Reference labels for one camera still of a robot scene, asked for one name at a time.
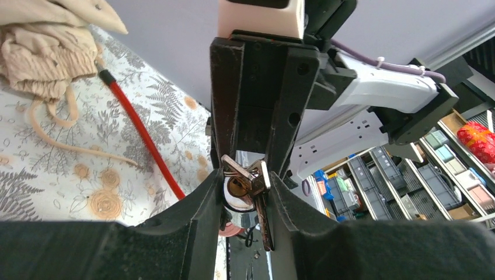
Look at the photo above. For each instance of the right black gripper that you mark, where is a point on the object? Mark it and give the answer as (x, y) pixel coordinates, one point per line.
(281, 77)

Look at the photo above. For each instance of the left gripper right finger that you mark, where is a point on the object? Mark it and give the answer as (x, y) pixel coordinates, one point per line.
(309, 245)

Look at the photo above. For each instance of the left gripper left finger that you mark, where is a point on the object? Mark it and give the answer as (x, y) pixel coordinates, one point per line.
(179, 243)

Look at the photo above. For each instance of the red cable lock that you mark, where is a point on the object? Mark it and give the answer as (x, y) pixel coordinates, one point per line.
(147, 135)

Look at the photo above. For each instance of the silver cable lock keys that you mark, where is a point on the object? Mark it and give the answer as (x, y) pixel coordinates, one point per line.
(246, 189)

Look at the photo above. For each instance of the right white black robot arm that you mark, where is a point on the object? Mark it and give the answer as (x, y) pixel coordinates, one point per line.
(377, 102)

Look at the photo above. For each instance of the floral patterned mat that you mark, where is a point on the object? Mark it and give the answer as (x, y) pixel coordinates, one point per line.
(98, 169)

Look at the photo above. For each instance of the grey storage shelf bins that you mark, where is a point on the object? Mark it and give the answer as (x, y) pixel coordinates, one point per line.
(436, 178)

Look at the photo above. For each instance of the red patterned bag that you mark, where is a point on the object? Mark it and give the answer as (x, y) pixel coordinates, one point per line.
(479, 140)

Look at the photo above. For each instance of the beige crumpled cloth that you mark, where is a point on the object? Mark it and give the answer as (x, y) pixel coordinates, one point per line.
(45, 46)

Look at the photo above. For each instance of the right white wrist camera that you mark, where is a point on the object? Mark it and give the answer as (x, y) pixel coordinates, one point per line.
(280, 18)

